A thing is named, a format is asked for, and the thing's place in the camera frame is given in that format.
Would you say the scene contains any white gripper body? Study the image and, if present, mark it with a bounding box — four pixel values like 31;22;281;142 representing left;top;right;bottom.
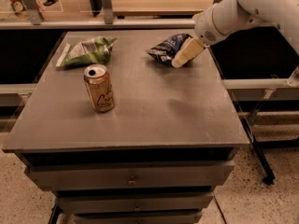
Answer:
192;7;228;46

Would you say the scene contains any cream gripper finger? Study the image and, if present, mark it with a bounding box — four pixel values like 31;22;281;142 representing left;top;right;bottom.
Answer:
171;37;205;68

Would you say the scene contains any blue chip bag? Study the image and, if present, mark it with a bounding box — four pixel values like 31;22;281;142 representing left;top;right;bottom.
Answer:
146;34;191;66

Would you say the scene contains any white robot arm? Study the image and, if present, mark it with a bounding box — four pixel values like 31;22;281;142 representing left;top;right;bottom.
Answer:
171;0;299;68

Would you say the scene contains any green chip bag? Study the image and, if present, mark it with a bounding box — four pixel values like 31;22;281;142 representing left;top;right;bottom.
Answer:
56;36;117;67

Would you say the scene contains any grey drawer cabinet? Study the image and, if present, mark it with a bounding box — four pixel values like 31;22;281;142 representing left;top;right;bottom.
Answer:
1;28;250;224

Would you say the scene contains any gold soda can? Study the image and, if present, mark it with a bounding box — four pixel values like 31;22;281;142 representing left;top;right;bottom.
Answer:
84;64;114;112

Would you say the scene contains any small black object on shelf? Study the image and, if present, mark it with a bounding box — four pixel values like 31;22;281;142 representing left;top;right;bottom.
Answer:
43;0;58;7

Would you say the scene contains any black metal table leg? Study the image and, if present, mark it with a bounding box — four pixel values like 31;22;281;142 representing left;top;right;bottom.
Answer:
239;117;277;186

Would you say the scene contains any bottom cabinet drawer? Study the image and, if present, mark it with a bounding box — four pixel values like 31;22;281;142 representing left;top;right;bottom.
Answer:
74;210;202;224

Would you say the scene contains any cabinet drawer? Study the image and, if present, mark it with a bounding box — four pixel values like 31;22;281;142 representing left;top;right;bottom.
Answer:
27;161;235;191
74;210;202;224
57;192;213;214

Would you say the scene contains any middle cabinet drawer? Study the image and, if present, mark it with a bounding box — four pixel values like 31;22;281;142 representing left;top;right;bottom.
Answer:
57;192;213;214

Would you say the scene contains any top cabinet drawer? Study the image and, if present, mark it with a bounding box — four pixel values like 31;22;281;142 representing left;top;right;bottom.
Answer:
27;161;235;191

